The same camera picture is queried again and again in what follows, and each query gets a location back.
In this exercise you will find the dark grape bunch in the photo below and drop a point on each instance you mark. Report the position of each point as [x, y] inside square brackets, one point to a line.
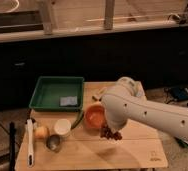
[106, 132]

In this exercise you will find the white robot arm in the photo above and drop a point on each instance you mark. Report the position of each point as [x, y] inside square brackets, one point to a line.
[123, 102]

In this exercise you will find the red bowl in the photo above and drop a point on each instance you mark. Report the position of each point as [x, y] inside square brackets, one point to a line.
[94, 117]

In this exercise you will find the wooden black block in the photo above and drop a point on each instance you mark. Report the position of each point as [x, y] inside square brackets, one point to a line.
[98, 95]

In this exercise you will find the grey blue sponge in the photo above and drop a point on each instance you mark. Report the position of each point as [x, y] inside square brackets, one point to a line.
[68, 101]

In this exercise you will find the green chili pepper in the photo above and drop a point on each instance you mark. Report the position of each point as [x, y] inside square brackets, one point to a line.
[78, 119]

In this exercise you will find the green plastic tray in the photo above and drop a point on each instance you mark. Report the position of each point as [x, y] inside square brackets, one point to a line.
[49, 90]

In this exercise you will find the white cup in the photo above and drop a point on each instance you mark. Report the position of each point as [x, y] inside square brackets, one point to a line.
[62, 127]

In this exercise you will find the metal cup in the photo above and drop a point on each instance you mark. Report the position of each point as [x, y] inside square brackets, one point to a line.
[53, 143]

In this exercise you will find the dark blue box on floor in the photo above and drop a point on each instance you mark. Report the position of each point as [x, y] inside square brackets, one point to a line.
[179, 93]

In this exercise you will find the black pole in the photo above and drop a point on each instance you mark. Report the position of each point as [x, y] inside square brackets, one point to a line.
[12, 146]

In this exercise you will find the green bin with items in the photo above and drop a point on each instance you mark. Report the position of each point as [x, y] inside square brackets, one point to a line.
[182, 143]

